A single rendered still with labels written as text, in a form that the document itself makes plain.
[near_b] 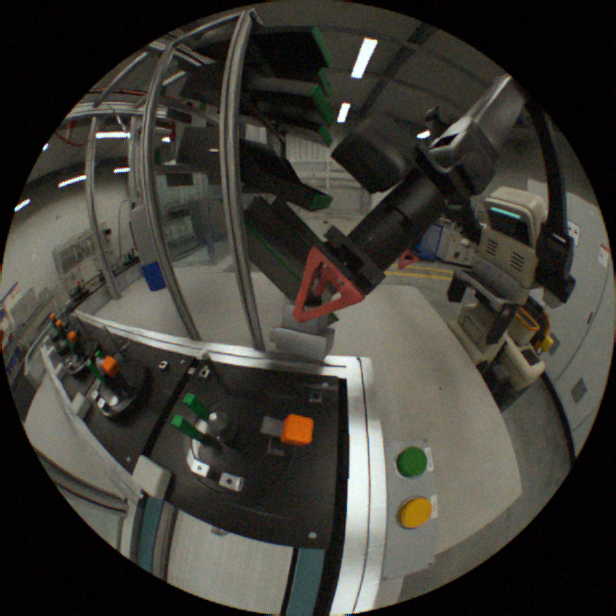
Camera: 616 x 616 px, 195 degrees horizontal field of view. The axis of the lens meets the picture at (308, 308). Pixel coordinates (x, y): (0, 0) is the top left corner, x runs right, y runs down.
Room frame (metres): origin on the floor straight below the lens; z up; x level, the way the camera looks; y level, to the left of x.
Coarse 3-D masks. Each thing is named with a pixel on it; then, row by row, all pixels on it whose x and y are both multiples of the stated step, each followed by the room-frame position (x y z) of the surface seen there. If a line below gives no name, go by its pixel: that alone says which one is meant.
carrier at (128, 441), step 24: (96, 360) 0.08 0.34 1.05; (120, 360) 0.13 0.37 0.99; (144, 360) 0.15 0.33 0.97; (168, 360) 0.17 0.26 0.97; (192, 360) 0.17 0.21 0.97; (96, 384) 0.06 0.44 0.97; (144, 384) 0.10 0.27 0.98; (168, 384) 0.12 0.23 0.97; (72, 408) -0.03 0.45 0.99; (96, 408) 0.01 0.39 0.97; (120, 408) 0.04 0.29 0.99; (144, 408) 0.06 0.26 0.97; (168, 408) 0.08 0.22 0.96; (96, 432) -0.03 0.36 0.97; (120, 432) 0.00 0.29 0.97; (144, 432) 0.02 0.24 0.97; (120, 456) -0.04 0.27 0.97
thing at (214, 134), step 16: (192, 128) 0.30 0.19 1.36; (208, 128) 0.29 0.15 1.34; (192, 144) 0.30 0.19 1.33; (208, 144) 0.29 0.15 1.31; (240, 144) 0.27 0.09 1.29; (256, 144) 0.41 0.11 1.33; (176, 160) 0.31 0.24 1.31; (192, 160) 0.30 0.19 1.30; (208, 160) 0.29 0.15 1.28; (240, 160) 0.27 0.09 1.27; (256, 160) 0.41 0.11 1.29; (272, 160) 0.40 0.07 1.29; (240, 176) 0.27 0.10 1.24; (256, 176) 0.27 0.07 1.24; (272, 176) 0.26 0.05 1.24; (288, 176) 0.39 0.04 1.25; (272, 192) 0.26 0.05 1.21; (288, 192) 0.25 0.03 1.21; (304, 192) 0.25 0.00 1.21; (320, 192) 0.37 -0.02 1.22; (304, 208) 0.25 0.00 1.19; (320, 208) 0.30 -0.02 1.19
